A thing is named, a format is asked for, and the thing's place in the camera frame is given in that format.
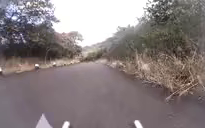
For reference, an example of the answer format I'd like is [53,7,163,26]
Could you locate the row of roadside marker stones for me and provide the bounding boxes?
[0,59,82,75]

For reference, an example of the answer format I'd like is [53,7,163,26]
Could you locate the dry grass verge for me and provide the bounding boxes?
[104,49,205,102]

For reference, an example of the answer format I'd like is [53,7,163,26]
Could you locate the wood of green trees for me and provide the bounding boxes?
[104,0,205,68]
[0,0,84,61]

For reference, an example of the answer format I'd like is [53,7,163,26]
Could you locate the dark asphalt road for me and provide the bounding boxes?
[0,61,205,128]

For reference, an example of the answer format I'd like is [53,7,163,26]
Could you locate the distant hill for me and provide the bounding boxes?
[81,36,118,58]

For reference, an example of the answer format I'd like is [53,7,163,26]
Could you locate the robot's own part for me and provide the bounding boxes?
[133,119,144,128]
[61,120,71,128]

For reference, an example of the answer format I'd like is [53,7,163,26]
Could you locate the dry earth verge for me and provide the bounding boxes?
[0,55,83,80]

